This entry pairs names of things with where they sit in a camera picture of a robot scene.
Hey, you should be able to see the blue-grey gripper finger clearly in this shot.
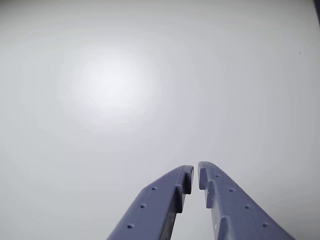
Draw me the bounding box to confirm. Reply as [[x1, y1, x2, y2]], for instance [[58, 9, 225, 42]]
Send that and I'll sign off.
[[197, 160, 297, 240], [105, 164, 196, 240]]

